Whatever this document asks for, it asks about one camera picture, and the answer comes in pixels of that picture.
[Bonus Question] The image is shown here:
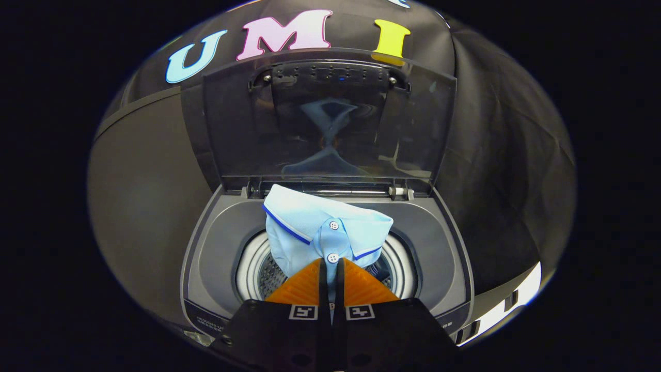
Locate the light blue polo shirt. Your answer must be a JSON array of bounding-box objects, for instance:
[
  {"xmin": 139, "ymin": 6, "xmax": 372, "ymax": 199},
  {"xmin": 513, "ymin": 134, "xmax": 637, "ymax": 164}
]
[{"xmin": 263, "ymin": 184, "xmax": 395, "ymax": 303}]

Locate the transparent washing machine lid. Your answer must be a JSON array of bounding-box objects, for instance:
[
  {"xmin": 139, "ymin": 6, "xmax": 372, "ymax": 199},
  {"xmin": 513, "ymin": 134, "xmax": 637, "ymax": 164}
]
[{"xmin": 201, "ymin": 49, "xmax": 458, "ymax": 196}]

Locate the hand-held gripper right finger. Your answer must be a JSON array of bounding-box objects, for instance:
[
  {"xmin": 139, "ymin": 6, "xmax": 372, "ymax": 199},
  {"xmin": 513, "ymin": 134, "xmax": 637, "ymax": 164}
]
[{"xmin": 330, "ymin": 258, "xmax": 459, "ymax": 372}]

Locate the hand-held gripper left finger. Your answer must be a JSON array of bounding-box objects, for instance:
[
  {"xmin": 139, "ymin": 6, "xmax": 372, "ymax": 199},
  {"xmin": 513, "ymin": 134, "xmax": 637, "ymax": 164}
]
[{"xmin": 209, "ymin": 258, "xmax": 332, "ymax": 372}]

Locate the grey washing machine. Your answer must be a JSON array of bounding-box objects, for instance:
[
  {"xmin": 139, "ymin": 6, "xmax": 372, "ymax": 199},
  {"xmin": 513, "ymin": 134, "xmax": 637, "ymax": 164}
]
[{"xmin": 179, "ymin": 178, "xmax": 476, "ymax": 344}]

